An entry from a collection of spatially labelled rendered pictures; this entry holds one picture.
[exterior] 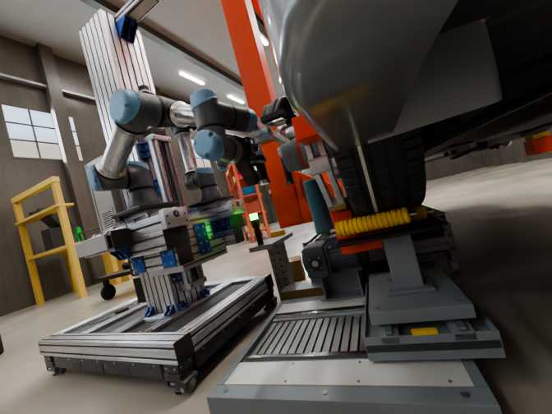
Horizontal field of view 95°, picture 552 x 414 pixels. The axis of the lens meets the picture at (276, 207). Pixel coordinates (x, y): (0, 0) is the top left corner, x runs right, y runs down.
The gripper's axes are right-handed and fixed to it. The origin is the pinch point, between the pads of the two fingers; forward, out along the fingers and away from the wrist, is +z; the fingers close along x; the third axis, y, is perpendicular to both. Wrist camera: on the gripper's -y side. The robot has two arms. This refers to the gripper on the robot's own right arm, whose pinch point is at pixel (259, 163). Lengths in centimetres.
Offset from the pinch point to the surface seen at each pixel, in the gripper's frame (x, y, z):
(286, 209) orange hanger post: 14, -20, 60
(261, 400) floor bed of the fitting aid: 10, -75, -23
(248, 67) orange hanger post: 15, 73, 60
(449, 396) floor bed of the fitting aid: -42, -75, -21
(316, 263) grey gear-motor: -2, -51, 39
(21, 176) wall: 687, 208, 264
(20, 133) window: 684, 314, 281
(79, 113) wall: 669, 397, 421
